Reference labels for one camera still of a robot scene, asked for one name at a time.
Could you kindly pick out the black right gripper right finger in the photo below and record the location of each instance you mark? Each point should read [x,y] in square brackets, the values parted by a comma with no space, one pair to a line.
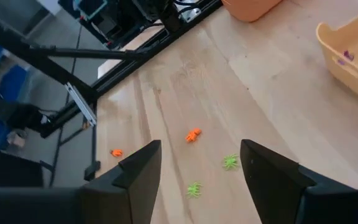
[272,189]

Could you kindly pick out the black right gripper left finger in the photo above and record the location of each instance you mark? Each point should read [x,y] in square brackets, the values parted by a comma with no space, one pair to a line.
[135,196]

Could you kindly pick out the small purple witch hat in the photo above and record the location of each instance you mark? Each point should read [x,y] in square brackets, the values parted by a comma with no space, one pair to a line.
[348,55]

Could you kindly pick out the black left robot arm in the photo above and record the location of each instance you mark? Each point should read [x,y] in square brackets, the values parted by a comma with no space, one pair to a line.
[120,15]

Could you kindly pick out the small green plastic spider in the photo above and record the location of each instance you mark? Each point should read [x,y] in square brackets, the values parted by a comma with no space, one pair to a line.
[194,190]
[230,161]

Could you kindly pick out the black table edge clamp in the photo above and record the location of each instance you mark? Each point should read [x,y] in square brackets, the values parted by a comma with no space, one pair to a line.
[92,170]

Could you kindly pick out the black equipment case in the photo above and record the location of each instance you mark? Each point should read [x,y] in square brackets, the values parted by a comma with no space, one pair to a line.
[11,169]

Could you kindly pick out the yellow plastic bin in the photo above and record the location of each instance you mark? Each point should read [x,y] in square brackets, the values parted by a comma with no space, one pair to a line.
[353,82]

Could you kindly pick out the orange plastic bin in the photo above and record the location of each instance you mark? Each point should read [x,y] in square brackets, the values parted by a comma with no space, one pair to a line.
[250,11]

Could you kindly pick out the silver frame bracket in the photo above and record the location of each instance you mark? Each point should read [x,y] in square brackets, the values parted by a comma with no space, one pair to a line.
[81,104]

